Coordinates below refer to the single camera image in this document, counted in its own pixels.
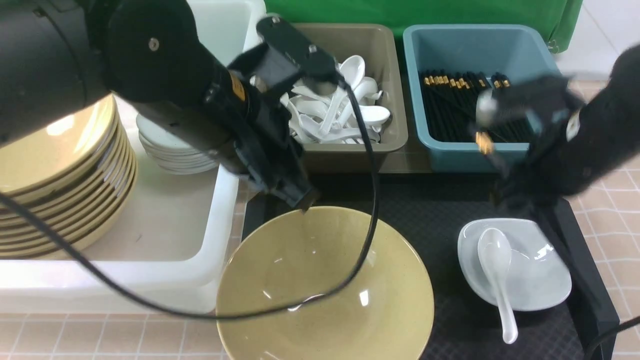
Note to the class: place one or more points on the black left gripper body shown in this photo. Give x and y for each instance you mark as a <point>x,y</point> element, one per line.
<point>250,136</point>

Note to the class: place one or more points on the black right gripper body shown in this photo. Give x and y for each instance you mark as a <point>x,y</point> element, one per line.
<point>547,100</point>

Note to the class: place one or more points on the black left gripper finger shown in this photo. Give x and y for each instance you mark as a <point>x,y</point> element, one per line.
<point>299,198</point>

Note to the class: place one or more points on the white ceramic soup spoon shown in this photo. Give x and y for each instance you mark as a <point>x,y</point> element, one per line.
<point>495,255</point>

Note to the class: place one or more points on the yellow noodle bowl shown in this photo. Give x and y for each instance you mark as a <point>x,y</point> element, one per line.
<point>386,313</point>

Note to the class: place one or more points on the white square sauce dish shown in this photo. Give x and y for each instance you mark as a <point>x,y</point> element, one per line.
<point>537,278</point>

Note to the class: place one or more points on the black chopstick gold band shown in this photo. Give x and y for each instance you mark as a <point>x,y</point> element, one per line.
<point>484,141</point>

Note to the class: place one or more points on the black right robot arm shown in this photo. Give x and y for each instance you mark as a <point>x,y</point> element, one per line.
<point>610,122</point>

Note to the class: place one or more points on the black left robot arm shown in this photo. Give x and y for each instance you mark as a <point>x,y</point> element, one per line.
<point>60,56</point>

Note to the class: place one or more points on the blue plastic chopstick bin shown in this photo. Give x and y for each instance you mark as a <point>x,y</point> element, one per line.
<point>517,51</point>

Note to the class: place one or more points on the pile of white spoons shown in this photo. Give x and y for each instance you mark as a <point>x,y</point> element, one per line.
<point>317,119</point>

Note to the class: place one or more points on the pile of black chopsticks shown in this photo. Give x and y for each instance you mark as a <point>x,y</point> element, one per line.
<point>450,99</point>

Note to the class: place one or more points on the stack of white dishes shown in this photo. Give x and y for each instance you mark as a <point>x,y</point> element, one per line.
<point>169,152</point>

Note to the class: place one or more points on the green cloth backdrop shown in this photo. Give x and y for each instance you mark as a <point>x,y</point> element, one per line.
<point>554,20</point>

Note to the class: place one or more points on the checkered beige tablecloth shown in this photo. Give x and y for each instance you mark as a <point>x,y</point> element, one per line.
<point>607,215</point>

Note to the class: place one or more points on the black serving tray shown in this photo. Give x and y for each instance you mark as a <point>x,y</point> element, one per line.
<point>429,210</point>

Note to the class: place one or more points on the white plastic tub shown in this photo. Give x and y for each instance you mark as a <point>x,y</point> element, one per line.
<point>169,243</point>

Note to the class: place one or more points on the olive plastic spoon bin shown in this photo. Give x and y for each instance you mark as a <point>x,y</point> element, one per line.
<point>375,43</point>

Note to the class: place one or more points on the stack of yellow bowls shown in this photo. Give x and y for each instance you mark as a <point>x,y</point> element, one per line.
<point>76,175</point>

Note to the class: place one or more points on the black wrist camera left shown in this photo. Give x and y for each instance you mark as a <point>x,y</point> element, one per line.
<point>286,56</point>

